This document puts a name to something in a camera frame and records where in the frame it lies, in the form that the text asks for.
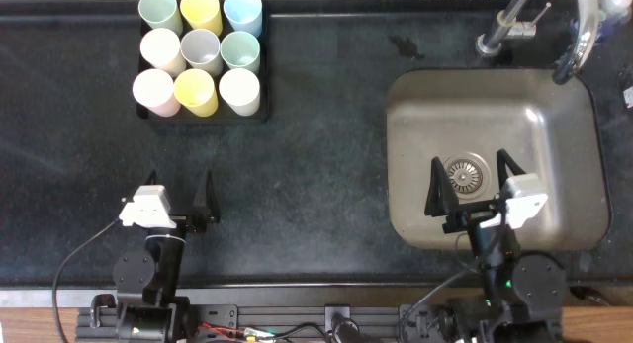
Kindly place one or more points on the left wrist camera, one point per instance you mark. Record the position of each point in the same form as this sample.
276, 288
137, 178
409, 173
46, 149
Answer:
147, 207

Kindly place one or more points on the white cup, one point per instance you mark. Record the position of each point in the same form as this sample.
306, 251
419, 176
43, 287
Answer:
239, 88
160, 49

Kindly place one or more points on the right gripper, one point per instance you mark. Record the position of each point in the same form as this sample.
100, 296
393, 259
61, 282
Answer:
467, 215

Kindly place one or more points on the blue soap bottle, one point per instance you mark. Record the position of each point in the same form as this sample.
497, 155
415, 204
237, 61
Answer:
615, 4

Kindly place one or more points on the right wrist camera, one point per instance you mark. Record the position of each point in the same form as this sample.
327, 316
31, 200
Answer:
521, 197

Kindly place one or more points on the green cup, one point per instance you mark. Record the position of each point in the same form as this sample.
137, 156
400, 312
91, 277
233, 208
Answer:
158, 9
240, 51

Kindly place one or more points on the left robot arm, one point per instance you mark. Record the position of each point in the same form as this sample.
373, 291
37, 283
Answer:
168, 264

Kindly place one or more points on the grey cup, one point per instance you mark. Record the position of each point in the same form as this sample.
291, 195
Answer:
200, 49

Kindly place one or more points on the steel tap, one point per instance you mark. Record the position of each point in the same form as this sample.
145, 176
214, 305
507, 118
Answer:
494, 34

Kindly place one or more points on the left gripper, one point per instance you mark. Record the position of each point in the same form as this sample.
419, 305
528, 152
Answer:
182, 222

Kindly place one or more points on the black tray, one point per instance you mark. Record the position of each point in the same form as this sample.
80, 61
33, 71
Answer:
265, 76

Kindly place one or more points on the blue cup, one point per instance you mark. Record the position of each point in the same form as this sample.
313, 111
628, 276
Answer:
242, 12

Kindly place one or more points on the steel sink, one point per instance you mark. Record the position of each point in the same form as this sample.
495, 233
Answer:
544, 125

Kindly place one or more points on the pink cup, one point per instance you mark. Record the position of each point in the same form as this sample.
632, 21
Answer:
154, 90

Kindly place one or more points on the mounting rail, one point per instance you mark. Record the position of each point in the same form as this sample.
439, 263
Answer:
282, 318

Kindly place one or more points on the yellow cup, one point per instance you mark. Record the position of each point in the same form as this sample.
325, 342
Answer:
194, 88
199, 9

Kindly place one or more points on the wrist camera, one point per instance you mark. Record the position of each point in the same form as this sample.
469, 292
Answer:
521, 197
147, 207

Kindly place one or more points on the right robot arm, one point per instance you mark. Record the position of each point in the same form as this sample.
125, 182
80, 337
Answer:
536, 283

